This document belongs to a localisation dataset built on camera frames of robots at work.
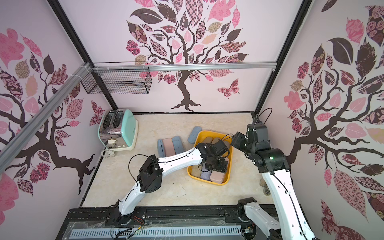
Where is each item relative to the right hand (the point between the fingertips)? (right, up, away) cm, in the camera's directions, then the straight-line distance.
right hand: (237, 137), depth 68 cm
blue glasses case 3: (-21, 0, +35) cm, 41 cm away
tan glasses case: (-20, -22, +17) cm, 34 cm away
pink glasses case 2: (-8, -22, +9) cm, 25 cm away
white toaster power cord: (-78, -13, +27) cm, 83 cm away
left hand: (-5, -20, +13) cm, 25 cm away
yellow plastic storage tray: (-5, -2, +35) cm, 35 cm away
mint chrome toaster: (-66, +3, +19) cm, 69 cm away
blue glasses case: (-42, -9, +26) cm, 50 cm away
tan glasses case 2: (-11, -5, +33) cm, 35 cm away
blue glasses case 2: (-32, -7, +31) cm, 45 cm away
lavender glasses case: (-13, -23, +16) cm, 31 cm away
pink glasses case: (-37, -9, +29) cm, 48 cm away
